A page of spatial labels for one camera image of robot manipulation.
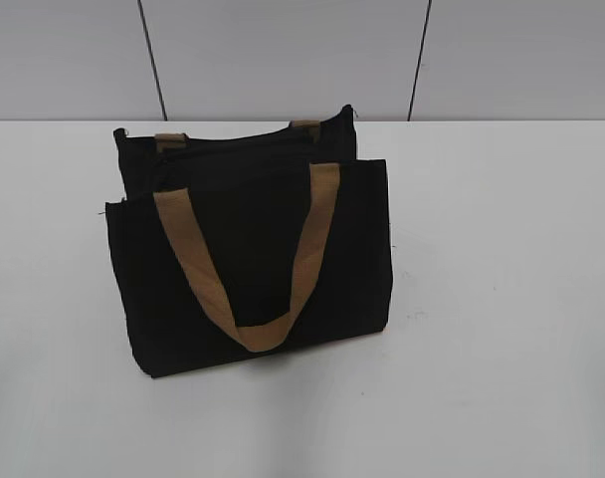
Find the black tote bag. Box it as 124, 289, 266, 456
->
105, 106, 393, 378

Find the tan bag handle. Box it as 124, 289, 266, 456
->
154, 119, 321, 152
153, 163, 340, 353

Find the tan front bag handle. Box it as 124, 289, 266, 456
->
153, 163, 340, 353

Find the tan rear bag handle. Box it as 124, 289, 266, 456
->
154, 119, 321, 152

